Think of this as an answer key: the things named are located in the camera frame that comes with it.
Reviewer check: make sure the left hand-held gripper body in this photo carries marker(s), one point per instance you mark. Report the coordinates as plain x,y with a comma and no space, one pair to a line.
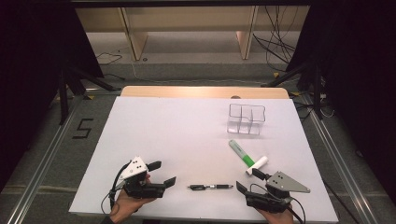
141,189

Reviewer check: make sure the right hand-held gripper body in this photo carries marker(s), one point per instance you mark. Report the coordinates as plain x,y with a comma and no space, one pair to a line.
286,185

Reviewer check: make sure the white glue stick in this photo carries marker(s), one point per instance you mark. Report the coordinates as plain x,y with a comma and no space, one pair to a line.
260,163

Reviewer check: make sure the black pen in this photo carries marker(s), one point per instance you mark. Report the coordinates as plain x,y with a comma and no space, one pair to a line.
214,186

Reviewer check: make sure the green highlighter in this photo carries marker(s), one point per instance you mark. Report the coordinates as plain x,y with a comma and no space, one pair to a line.
241,154

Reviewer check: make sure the clear plastic desk organizer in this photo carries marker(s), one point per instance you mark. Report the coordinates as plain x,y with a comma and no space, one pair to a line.
239,127

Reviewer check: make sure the person's left hand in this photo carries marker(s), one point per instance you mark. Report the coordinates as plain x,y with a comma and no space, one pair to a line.
127,205

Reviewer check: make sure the person's right hand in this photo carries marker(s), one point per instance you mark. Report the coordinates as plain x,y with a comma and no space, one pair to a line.
280,218

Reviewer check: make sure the white foam board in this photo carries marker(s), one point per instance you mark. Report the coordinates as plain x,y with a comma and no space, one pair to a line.
186,149

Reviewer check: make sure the dark round table cap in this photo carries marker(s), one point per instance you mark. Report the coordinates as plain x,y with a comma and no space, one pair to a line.
235,97

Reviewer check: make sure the black tripod stand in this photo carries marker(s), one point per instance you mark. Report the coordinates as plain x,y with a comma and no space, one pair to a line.
317,93
63,99

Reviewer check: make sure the beige wooden furniture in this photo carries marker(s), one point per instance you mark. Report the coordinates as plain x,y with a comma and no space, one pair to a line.
137,40

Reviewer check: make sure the black curtain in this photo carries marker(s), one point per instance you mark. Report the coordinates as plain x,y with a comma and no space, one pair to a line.
358,77
31,77

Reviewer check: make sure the aluminium frame rail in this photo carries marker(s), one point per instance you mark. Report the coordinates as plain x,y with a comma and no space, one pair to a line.
342,168
40,174
102,90

